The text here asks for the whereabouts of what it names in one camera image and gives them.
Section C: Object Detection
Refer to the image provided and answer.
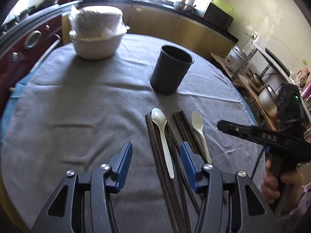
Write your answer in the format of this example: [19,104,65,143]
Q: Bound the white plastic spoon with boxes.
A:
[191,111,212,164]
[151,108,175,179]

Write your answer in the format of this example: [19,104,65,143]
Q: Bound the yellow kitchen cabinets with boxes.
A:
[66,0,238,58]

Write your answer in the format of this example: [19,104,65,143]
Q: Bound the person's right hand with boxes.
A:
[261,158,304,211]

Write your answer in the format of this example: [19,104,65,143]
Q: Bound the steel pot on shelf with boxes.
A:
[248,71,265,95]

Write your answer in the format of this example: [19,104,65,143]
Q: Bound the grey tablecloth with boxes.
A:
[1,34,264,232]

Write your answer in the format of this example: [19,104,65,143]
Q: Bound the wooden side shelf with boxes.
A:
[210,53,278,131]

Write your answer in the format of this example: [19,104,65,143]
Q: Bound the black utensil holder cup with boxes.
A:
[150,45,195,95]

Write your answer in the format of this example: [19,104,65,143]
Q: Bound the white rice cooker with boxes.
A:
[224,45,247,72]

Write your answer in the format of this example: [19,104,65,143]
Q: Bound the blue table underlay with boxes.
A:
[0,71,35,144]

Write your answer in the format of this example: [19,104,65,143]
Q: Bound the dark red built-in oven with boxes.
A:
[1,15,62,113]

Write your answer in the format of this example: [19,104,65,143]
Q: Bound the plastic-wrapped bowl stack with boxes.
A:
[69,6,130,39]

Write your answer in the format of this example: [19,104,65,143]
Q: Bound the black microwave oven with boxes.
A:
[202,3,233,30]

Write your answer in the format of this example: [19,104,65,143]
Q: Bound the green plastic basin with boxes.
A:
[211,0,233,13]

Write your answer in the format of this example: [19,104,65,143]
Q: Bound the steel mixing bowl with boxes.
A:
[173,2,193,13]

